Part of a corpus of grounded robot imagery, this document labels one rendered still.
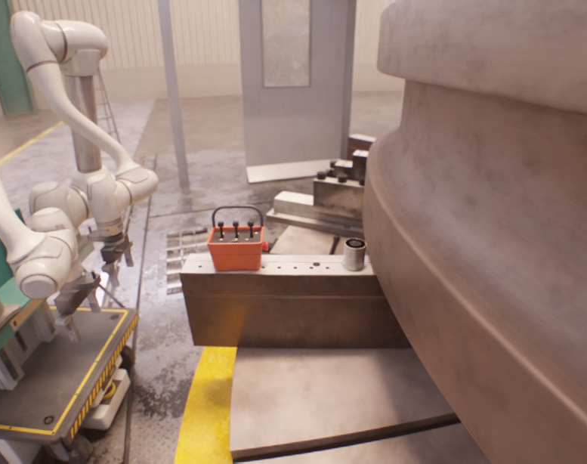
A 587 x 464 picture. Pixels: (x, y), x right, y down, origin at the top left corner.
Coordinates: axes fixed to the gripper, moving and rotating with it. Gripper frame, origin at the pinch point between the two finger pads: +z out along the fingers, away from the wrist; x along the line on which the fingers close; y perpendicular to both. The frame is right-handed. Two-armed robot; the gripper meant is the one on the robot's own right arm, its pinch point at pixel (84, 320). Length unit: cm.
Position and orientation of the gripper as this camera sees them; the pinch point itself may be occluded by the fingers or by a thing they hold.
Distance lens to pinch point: 126.6
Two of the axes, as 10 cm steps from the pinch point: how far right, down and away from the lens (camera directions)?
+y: -10.0, -0.1, 0.1
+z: 0.0, 8.9, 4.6
